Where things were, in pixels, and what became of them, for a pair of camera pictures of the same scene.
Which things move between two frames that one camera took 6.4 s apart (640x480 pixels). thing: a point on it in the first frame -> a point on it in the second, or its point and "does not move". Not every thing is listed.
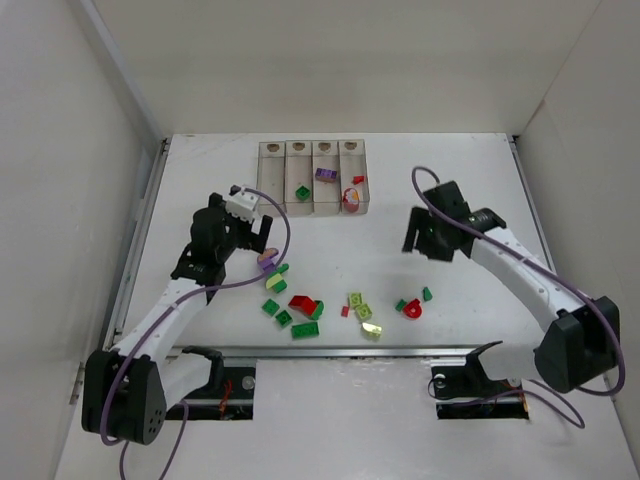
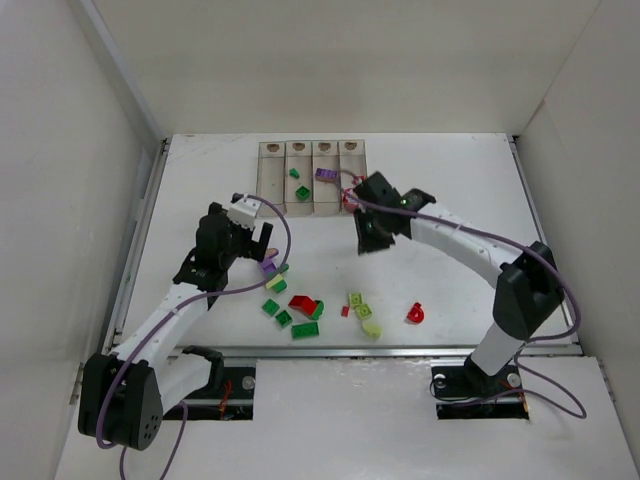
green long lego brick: (305, 330) does not move
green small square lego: (302, 193) does not move
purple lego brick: (326, 175) does not move
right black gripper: (426, 234) -> (373, 232)
